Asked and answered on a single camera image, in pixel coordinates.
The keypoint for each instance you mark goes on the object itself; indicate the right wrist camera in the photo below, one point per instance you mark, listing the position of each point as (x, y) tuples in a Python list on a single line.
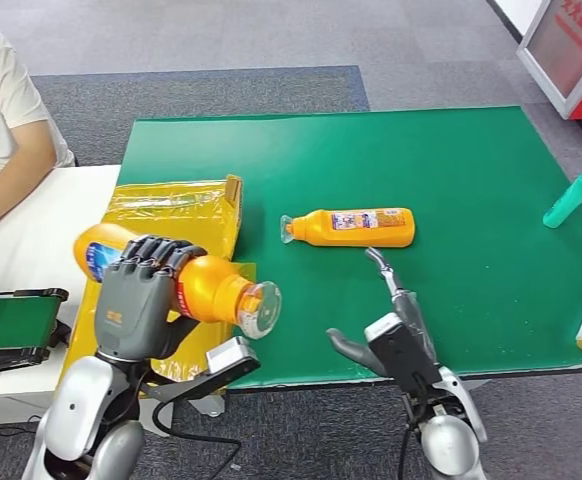
[(403, 358)]

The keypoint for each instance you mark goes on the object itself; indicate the yellow plastic wrapped cardboard box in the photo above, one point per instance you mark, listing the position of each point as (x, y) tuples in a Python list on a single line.
[(196, 212)]

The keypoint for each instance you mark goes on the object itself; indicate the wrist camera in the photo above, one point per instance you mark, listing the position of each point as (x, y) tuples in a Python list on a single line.
[(403, 358), (226, 361)]

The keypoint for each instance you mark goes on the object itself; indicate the teal plastic bottle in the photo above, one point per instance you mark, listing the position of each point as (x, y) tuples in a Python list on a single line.
[(571, 199)]

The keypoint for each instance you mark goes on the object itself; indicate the small green belt conveyor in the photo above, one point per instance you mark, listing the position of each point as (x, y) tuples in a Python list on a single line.
[(15, 321)]

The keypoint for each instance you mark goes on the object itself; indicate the red and white sign stand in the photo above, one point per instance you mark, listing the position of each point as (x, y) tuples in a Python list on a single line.
[(566, 46)]

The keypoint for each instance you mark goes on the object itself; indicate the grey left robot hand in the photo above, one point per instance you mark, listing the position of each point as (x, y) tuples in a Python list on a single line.
[(133, 311)]

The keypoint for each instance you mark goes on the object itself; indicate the orange bottle with clear cap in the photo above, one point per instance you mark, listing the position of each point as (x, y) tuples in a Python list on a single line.
[(211, 288), (356, 232)]

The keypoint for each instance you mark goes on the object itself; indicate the green table mat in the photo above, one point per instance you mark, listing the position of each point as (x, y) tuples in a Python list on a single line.
[(471, 166)]

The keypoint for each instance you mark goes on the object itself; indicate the person's forearm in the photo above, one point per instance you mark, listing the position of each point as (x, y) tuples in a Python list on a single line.
[(18, 172)]

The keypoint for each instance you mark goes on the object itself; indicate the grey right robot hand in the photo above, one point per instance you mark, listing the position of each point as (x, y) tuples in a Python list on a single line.
[(413, 318)]

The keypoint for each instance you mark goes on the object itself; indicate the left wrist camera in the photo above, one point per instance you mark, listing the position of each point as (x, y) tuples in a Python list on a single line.
[(226, 361)]

